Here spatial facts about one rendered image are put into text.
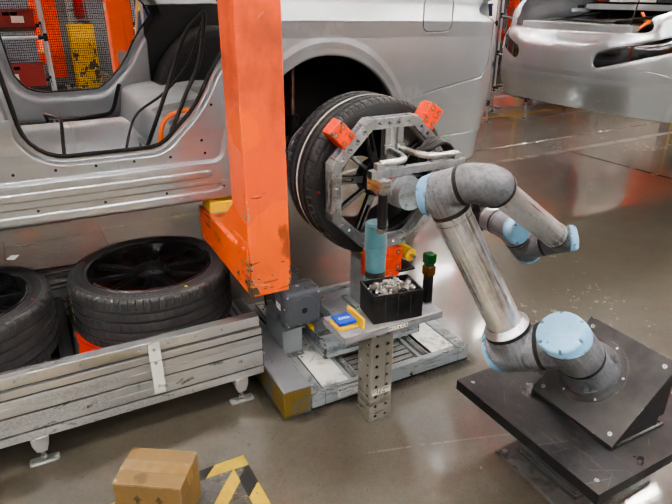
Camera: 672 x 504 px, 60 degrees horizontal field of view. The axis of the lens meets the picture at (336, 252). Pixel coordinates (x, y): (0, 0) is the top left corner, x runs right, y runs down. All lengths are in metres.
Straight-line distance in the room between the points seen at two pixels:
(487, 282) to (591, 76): 2.96
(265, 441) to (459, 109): 1.84
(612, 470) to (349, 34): 1.93
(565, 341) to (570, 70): 3.08
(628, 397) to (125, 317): 1.76
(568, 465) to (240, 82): 1.53
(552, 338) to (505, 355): 0.17
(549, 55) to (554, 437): 3.36
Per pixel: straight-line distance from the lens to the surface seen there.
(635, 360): 2.10
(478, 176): 1.65
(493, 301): 1.86
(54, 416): 2.36
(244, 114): 1.97
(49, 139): 3.23
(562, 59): 4.74
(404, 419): 2.44
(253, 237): 2.10
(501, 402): 2.10
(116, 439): 2.48
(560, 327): 1.91
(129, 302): 2.33
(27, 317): 2.40
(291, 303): 2.47
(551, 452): 1.96
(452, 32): 3.00
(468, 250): 1.76
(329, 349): 2.58
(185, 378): 2.38
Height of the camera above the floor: 1.56
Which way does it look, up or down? 24 degrees down
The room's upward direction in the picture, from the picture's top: straight up
